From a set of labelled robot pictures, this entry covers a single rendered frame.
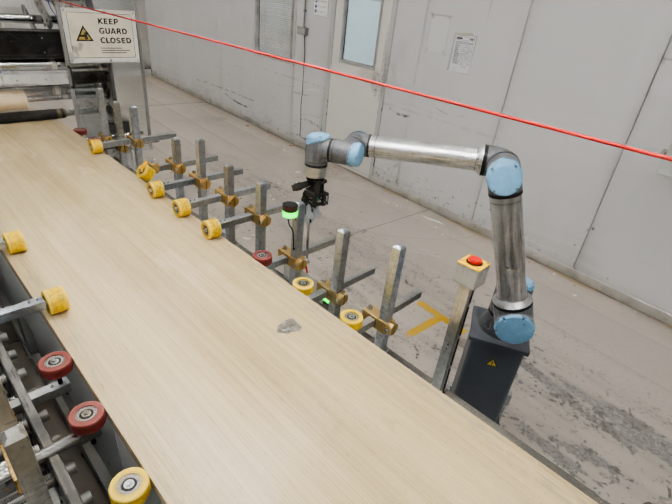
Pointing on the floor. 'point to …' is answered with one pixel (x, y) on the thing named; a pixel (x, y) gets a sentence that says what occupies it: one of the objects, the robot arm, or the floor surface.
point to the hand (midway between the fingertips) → (308, 219)
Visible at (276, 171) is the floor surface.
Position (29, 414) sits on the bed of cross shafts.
